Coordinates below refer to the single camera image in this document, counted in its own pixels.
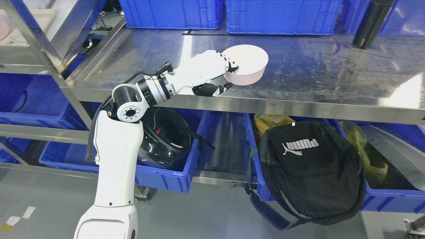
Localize yellow plastic container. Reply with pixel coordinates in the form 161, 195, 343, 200
254, 114, 296, 136

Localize blue bin right lower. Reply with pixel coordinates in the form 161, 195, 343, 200
337, 120, 424, 213

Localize pink ikea bowl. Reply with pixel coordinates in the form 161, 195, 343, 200
222, 45, 269, 86

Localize steel shelf rack left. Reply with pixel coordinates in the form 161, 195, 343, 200
0, 0, 127, 170

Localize black puma backpack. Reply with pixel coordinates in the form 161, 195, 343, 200
245, 121, 366, 230

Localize blue crate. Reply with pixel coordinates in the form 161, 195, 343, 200
340, 0, 425, 37
119, 0, 225, 29
226, 0, 342, 35

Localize blue bin with helmet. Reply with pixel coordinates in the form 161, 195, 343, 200
39, 109, 205, 193

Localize blue crate top middle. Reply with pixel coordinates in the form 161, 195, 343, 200
226, 0, 342, 35

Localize black helmet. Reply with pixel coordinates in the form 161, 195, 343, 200
137, 107, 215, 169

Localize blue crate top right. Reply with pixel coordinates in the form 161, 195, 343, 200
340, 0, 425, 37

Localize stacked pink bowls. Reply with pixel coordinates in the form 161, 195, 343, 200
0, 15, 15, 41

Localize blue crate top left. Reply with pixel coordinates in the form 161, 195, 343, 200
119, 0, 225, 29

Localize yellow-green plastic bag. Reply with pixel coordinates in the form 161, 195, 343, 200
339, 120, 389, 184

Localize blue bin with backpack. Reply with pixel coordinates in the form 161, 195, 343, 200
243, 114, 342, 202

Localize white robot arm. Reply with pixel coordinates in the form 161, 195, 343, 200
73, 62, 175, 239

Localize grey flat panel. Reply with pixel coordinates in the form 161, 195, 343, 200
360, 125, 425, 191

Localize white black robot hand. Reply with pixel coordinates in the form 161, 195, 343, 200
165, 50, 239, 97

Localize blue bin far left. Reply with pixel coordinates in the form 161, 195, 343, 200
0, 73, 87, 130

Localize black thermos bottle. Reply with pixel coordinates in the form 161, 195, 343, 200
352, 0, 394, 49

